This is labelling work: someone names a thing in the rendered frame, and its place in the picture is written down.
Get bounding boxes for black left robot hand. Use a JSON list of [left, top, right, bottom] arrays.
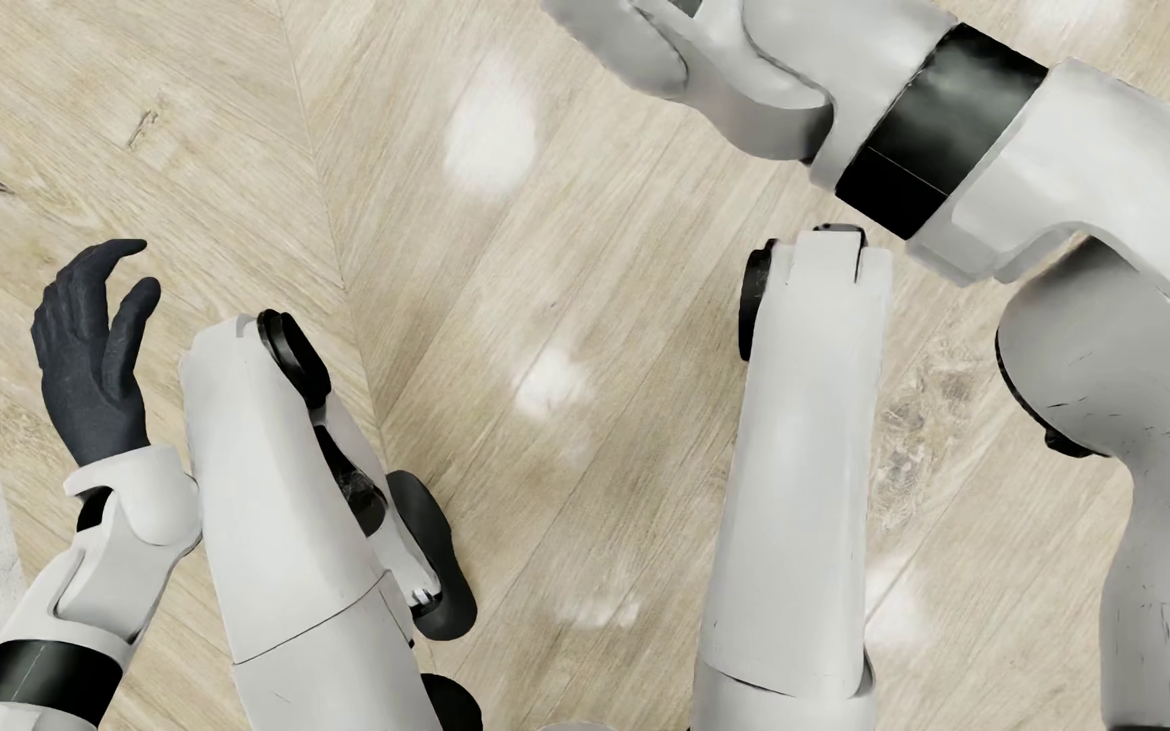
[[30, 238, 163, 469]]

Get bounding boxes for white left robot leg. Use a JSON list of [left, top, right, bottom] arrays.
[[177, 309, 485, 731]]

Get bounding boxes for white robot leg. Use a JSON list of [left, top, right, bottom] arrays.
[[177, 309, 485, 731], [691, 222, 896, 731]]

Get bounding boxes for black left robot foot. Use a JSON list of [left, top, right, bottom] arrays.
[[386, 469, 479, 643]]

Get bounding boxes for white right robot leg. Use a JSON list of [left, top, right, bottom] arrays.
[[691, 222, 896, 731]]

